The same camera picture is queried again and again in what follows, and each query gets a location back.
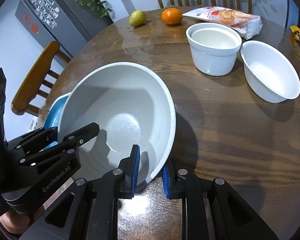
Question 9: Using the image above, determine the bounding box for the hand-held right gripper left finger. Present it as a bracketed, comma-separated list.
[19, 144, 141, 240]

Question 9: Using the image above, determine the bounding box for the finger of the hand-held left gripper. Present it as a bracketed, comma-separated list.
[6, 127, 58, 158]
[18, 122, 100, 173]

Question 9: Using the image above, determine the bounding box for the blue plate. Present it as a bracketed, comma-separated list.
[41, 92, 73, 152]

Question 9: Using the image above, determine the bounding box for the grey refrigerator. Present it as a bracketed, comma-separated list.
[14, 0, 115, 58]

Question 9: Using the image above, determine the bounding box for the white ramekin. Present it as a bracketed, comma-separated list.
[186, 22, 242, 76]

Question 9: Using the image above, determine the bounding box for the orange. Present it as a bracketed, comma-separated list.
[161, 8, 183, 26]

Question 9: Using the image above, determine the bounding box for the white ribbed bowl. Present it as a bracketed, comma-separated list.
[240, 40, 300, 103]

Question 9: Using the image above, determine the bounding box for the green pear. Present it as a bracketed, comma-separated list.
[127, 10, 147, 29]

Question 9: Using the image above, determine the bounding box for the cluster of fridge photo magnets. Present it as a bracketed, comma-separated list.
[27, 0, 59, 29]

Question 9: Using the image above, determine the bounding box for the person's left hand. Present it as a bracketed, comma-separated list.
[0, 212, 32, 233]

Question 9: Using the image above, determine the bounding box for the white snack bag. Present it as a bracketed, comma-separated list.
[182, 6, 263, 40]

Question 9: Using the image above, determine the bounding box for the large grey bowl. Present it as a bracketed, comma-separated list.
[57, 62, 177, 192]

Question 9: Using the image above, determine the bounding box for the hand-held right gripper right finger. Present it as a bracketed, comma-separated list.
[162, 159, 280, 240]

